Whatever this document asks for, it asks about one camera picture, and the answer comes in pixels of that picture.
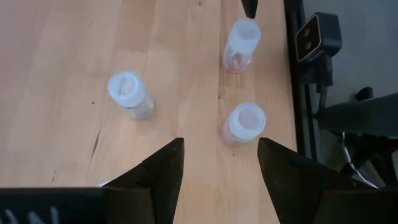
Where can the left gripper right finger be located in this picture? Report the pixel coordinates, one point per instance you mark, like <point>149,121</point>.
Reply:
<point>289,186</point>

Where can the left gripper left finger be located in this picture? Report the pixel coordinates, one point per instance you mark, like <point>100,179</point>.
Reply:
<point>164,180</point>

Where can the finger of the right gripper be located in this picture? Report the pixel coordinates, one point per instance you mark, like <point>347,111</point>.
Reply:
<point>250,7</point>

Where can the small clear vial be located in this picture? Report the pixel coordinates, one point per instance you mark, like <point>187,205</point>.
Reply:
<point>127,90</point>
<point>244,37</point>
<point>247,121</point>

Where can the black office chair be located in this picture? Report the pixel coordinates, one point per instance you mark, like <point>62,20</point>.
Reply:
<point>357,115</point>

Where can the black table-level camera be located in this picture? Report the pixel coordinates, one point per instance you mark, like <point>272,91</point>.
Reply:
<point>323,34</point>

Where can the black aluminium table frame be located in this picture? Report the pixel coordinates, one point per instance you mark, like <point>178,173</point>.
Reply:
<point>300,102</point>

